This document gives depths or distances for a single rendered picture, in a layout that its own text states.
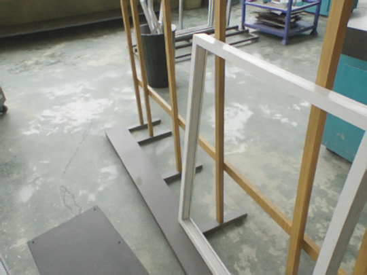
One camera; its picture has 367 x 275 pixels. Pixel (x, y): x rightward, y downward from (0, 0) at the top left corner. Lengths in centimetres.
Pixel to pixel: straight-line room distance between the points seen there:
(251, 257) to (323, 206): 79
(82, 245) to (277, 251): 147
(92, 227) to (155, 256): 98
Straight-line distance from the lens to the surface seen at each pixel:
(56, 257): 162
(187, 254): 248
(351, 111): 121
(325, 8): 786
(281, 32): 639
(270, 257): 258
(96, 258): 155
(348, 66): 312
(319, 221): 288
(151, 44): 455
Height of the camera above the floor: 203
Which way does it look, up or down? 33 degrees down
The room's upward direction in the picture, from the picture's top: 5 degrees counter-clockwise
